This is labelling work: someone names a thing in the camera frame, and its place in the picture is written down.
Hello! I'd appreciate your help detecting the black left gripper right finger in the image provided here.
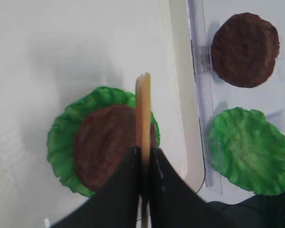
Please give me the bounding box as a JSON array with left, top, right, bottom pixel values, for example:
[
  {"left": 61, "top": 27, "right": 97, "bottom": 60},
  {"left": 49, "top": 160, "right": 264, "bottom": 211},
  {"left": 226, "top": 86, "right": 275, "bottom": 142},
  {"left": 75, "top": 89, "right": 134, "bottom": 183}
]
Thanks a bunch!
[{"left": 149, "top": 148, "right": 228, "bottom": 228}]

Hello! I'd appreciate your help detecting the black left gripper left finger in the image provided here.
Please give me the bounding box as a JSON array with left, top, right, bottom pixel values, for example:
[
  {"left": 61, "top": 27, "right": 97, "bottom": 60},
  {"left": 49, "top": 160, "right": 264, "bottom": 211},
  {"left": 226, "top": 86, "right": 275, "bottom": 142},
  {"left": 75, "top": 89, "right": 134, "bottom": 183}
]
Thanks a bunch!
[{"left": 52, "top": 147, "right": 141, "bottom": 228}]

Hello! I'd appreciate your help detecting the orange cheese slice front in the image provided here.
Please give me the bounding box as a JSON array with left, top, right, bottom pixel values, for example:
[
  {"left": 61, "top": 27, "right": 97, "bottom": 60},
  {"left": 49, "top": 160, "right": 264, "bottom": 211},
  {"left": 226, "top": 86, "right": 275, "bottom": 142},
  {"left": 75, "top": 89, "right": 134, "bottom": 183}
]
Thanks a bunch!
[{"left": 135, "top": 72, "right": 151, "bottom": 228}]

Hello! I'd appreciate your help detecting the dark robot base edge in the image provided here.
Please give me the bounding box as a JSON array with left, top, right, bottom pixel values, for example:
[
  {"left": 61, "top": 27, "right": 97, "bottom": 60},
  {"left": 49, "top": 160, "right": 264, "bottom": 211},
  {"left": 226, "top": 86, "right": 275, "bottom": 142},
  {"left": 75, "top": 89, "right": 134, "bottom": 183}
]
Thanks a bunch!
[{"left": 197, "top": 175, "right": 285, "bottom": 228}]

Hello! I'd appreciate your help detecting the brown meat patty on burger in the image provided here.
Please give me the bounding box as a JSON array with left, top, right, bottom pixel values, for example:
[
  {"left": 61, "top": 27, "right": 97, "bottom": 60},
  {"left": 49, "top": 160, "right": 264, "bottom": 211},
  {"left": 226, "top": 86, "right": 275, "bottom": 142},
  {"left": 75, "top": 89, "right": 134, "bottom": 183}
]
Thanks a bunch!
[{"left": 73, "top": 104, "right": 159, "bottom": 193}]

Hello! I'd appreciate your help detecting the green lettuce leaf on burger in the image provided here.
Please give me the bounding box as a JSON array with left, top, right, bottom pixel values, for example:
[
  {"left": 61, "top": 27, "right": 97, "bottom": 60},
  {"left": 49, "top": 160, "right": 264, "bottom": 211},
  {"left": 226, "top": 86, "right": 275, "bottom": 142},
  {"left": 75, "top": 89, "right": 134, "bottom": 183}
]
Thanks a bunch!
[{"left": 46, "top": 85, "right": 162, "bottom": 199}]

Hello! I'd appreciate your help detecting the green lettuce leaf standing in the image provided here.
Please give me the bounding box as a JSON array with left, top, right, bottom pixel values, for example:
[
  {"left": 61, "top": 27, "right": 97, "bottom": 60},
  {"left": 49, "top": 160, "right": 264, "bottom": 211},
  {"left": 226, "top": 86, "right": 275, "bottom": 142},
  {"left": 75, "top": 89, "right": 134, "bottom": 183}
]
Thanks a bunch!
[{"left": 208, "top": 107, "right": 285, "bottom": 196}]

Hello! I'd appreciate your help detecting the clear holder for lettuce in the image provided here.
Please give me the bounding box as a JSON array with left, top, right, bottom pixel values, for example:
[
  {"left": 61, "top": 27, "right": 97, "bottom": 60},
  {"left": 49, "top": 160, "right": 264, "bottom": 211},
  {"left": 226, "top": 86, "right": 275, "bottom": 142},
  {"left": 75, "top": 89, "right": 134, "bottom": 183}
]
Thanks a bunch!
[{"left": 266, "top": 109, "right": 285, "bottom": 132}]

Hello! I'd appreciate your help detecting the brown meat patty standing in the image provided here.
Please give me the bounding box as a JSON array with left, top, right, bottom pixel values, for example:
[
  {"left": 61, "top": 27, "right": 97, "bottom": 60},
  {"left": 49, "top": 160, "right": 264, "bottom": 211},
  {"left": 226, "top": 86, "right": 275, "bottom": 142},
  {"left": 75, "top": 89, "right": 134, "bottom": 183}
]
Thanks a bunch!
[{"left": 211, "top": 12, "right": 280, "bottom": 88}]

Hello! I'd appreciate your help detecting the white rectangular tray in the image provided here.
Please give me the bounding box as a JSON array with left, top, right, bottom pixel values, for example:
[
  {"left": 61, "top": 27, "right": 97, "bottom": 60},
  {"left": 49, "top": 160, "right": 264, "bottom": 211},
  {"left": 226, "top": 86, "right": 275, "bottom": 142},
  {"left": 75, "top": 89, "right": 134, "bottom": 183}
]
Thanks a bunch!
[{"left": 0, "top": 0, "right": 204, "bottom": 228}]

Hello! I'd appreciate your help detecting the right clear acrylic rail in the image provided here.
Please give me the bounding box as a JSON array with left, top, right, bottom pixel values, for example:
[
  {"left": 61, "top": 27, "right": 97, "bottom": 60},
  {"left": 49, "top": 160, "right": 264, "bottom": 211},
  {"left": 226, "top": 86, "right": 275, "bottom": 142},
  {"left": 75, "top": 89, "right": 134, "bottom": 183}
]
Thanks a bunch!
[{"left": 188, "top": 0, "right": 222, "bottom": 194}]

